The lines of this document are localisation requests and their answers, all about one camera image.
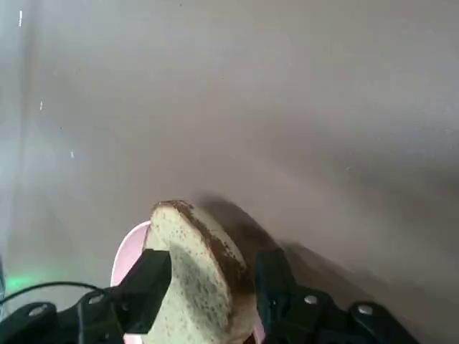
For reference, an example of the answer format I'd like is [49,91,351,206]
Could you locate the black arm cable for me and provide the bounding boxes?
[0,281,112,344]

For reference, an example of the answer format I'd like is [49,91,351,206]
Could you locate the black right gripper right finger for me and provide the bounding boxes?
[256,247,420,344]

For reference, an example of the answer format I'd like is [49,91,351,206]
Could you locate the pink round plate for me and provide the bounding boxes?
[110,220,266,344]

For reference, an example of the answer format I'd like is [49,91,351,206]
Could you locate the brown bread slice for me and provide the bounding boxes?
[145,199,257,344]

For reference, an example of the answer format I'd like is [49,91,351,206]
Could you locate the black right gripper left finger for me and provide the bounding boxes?
[0,249,172,344]

